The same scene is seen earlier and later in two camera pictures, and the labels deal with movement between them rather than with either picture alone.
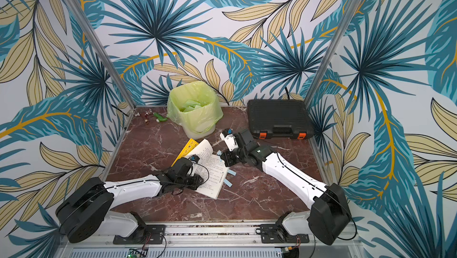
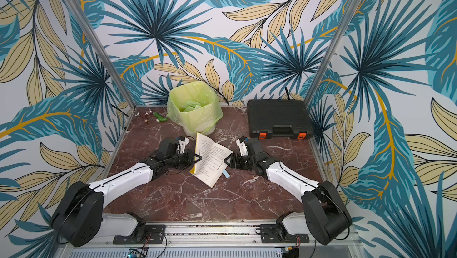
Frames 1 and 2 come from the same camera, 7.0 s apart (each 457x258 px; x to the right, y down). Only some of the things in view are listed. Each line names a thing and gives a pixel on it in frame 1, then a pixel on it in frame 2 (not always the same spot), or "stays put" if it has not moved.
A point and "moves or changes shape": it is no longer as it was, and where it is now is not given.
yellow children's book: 213,169 moves or changes shape
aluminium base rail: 210,241 stays put
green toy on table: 159,118 stays put
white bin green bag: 194,106 stays put
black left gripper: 196,184 to 190,156
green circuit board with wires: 140,252 stays put
